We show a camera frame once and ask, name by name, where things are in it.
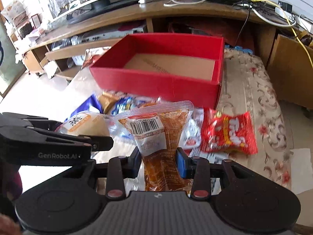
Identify yellow cable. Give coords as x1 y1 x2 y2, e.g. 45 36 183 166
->
207 0 313 69

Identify gold brown snack packet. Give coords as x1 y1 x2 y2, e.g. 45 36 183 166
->
98 91 120 114

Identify orange clear snack packet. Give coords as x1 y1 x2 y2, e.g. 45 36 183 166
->
115 100 194 192

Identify white power adapter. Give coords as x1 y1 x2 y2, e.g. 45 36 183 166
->
139 0 153 4

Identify red Trolli gummy bag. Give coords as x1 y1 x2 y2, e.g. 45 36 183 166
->
200 109 258 155

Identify floral table cloth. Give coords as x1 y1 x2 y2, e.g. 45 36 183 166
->
65 48 292 189

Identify black cable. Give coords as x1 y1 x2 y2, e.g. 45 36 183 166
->
232 0 277 48

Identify dark blue snack bag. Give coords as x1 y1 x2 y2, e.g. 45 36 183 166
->
70 94 103 118

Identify white power strip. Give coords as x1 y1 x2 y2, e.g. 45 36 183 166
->
275 7 312 33

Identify red cardboard box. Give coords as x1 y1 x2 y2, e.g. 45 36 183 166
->
90 33 224 109

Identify bread bun clear packet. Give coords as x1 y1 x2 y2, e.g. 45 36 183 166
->
55 111 116 136

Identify brown wooden cabinet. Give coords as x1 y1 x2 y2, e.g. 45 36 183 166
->
267 34 313 109

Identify wooden TV stand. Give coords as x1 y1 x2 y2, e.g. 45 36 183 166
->
22 1 291 73

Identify white printed snack packet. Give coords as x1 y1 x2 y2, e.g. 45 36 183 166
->
178 108 204 150

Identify silver media player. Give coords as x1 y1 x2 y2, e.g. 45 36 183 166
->
71 21 147 45

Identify blue colourful snack bag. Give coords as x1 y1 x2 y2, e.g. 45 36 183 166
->
110 96 162 116

